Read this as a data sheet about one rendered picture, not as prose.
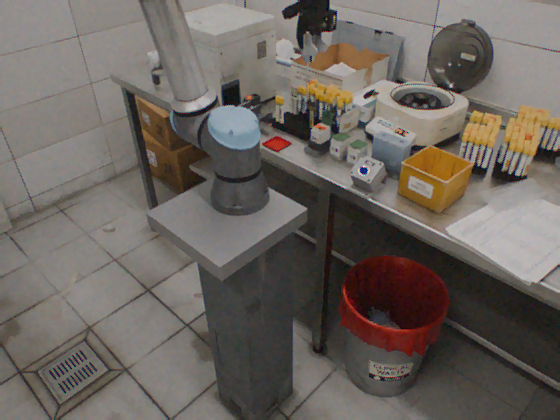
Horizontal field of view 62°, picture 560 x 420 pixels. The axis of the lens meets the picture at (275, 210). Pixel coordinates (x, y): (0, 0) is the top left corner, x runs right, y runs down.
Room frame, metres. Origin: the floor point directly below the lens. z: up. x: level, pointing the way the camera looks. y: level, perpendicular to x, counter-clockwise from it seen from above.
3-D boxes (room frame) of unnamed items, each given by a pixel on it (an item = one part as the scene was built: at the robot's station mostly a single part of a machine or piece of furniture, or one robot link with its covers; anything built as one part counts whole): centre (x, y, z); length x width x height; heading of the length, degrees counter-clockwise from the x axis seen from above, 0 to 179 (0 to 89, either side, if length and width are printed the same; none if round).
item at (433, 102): (1.39, -0.48, 0.97); 0.15 x 0.15 x 0.07
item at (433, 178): (1.02, -0.43, 0.92); 0.13 x 0.13 x 0.10; 42
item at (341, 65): (1.68, -0.25, 0.95); 0.29 x 0.25 x 0.15; 135
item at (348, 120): (1.47, -0.18, 0.91); 0.20 x 0.10 x 0.07; 45
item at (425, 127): (1.38, -0.46, 0.94); 0.30 x 0.24 x 0.12; 126
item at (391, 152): (1.16, -0.34, 0.92); 0.10 x 0.07 x 0.10; 47
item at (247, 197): (0.97, 0.09, 0.97); 0.15 x 0.15 x 0.10
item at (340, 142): (1.24, -0.20, 0.91); 0.05 x 0.04 x 0.07; 135
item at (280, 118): (1.42, -0.08, 0.93); 0.17 x 0.09 x 0.11; 45
